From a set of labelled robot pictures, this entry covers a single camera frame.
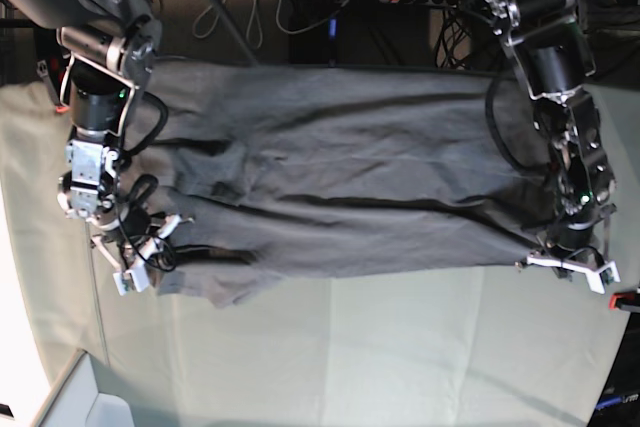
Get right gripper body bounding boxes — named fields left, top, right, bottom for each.
left=89, top=207, right=193, bottom=280

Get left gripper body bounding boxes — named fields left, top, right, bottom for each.
left=515, top=226, right=608, bottom=279

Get grey t-shirt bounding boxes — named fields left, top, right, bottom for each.
left=121, top=60, right=553, bottom=308

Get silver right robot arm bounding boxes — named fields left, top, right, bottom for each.
left=8, top=0, right=180, bottom=290

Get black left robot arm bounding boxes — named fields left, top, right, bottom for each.
left=464, top=0, right=620, bottom=293

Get red right clamp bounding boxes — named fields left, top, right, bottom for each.
left=609, top=289, right=640, bottom=314

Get green table cloth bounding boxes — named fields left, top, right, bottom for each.
left=1, top=82, right=628, bottom=426

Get red black left clamp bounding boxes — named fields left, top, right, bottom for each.
left=36, top=58, right=69, bottom=114

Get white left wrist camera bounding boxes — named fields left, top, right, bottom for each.
left=585, top=260, right=621, bottom=295

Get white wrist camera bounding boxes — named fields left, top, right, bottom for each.
left=585, top=260, right=621, bottom=295
left=113, top=268, right=150, bottom=296

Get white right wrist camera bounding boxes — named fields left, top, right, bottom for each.
left=113, top=268, right=150, bottom=296

